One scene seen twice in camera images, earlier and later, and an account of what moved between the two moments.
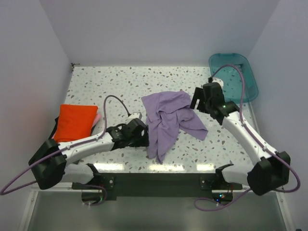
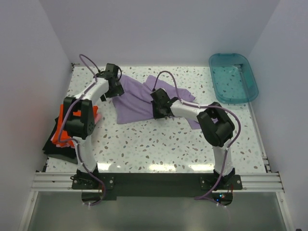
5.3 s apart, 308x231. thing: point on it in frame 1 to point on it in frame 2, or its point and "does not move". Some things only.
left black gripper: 142,140 to 118,91
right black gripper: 198,95 to 156,115
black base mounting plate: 159,185 does not move
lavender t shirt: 168,113 to 135,102
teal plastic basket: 231,77 does not move
